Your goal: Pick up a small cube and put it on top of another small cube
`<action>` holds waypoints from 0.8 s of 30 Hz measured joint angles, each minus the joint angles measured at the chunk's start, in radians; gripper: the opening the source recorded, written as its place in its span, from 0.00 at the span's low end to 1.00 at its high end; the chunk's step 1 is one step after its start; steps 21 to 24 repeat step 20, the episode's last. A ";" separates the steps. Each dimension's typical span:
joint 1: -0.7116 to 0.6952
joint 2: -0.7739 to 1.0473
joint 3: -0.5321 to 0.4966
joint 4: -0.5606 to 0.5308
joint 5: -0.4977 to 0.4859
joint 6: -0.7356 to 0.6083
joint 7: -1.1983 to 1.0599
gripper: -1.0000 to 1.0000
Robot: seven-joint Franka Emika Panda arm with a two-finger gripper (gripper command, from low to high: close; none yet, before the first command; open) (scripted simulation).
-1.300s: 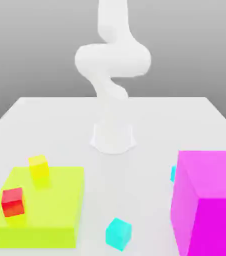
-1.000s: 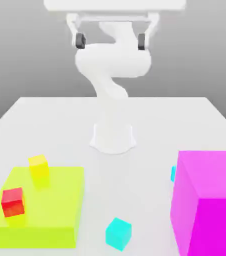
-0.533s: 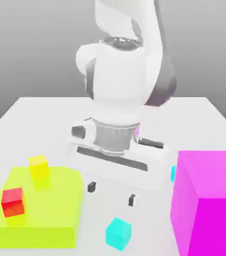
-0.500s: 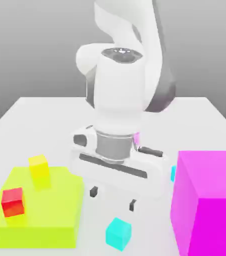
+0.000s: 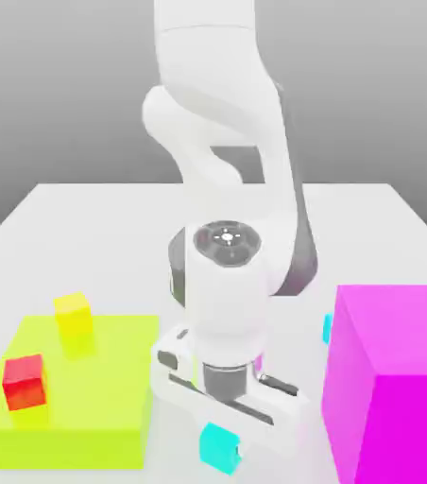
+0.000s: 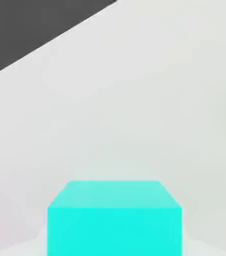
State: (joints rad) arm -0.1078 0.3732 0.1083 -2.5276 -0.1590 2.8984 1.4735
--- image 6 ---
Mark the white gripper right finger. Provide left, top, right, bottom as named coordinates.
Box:
left=181, top=227, right=226, bottom=256

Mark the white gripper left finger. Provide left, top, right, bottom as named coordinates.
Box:
left=0, top=226, right=48, bottom=256

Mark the small cyan cube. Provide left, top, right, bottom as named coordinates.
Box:
left=47, top=179, right=183, bottom=256

